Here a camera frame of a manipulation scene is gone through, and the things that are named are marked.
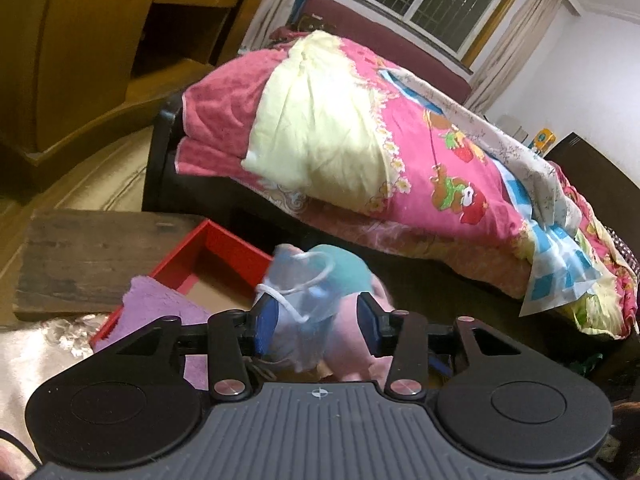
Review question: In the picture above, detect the pink cartoon print quilt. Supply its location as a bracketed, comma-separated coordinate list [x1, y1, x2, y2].
[241, 30, 640, 336]

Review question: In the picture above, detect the pink fuzzy blanket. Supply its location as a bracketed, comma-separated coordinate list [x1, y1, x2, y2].
[175, 42, 311, 181]

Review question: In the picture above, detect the wooden cabinet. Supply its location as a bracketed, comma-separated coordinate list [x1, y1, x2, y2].
[0, 0, 273, 178]

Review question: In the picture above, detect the red cardboard box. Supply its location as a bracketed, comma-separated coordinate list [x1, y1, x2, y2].
[90, 219, 275, 356]

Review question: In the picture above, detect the pink plush toy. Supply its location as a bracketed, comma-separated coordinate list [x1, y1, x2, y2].
[305, 244, 398, 391]

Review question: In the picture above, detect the barred window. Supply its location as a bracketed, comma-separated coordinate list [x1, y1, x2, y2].
[335, 0, 530, 68]

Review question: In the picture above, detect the purple towel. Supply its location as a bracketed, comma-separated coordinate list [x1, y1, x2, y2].
[92, 275, 213, 393]

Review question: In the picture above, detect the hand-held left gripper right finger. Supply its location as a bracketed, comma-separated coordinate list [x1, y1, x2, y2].
[356, 291, 521, 404]

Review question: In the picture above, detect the black cable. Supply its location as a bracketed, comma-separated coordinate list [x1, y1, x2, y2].
[0, 429, 43, 466]

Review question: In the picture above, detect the dark checked cloth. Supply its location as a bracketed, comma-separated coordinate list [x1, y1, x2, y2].
[607, 225, 640, 281]

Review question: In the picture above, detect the blue face mask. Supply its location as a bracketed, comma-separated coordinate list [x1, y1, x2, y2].
[252, 245, 346, 376]

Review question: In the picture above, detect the white floral cloth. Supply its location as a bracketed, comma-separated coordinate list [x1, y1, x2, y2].
[0, 312, 113, 461]

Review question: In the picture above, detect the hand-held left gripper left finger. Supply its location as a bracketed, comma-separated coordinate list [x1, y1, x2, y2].
[120, 294, 280, 402]

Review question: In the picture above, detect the dark wooden stool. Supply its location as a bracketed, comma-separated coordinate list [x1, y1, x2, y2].
[12, 210, 206, 322]

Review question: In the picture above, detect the yellow box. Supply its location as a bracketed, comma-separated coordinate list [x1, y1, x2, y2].
[530, 129, 557, 156]

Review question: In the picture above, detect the pink floral bed sheet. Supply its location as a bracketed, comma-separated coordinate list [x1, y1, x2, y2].
[175, 137, 640, 336]

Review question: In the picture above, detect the dark wooden bed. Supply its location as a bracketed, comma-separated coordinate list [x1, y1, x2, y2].
[141, 95, 640, 386]

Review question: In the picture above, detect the beige curtain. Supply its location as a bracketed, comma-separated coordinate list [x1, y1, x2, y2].
[235, 0, 326, 56]
[465, 0, 563, 116]

